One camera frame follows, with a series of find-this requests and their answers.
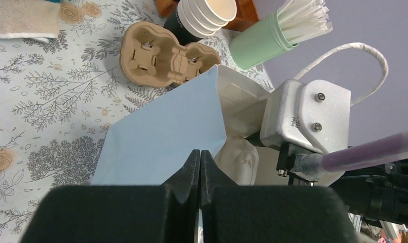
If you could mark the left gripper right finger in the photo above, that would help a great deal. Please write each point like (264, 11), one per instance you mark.
(234, 213)

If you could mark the white plastic cup lid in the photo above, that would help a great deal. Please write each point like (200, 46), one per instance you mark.
(238, 159)

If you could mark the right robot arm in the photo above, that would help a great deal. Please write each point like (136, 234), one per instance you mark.
(376, 194)

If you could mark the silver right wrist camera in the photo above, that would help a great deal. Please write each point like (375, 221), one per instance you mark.
(313, 116)

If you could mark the light blue paper bag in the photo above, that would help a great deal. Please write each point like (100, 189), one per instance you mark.
(150, 144)

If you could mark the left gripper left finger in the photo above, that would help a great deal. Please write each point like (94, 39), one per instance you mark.
(158, 213)

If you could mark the stack of paper cups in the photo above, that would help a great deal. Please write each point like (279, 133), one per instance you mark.
(192, 21)

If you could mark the beige cloth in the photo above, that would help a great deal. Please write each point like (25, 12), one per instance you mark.
(29, 19)

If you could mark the green straw holder cup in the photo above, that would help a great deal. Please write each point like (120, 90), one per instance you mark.
(259, 43)

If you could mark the white wrapped straws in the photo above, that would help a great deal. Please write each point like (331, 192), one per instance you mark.
(301, 20)

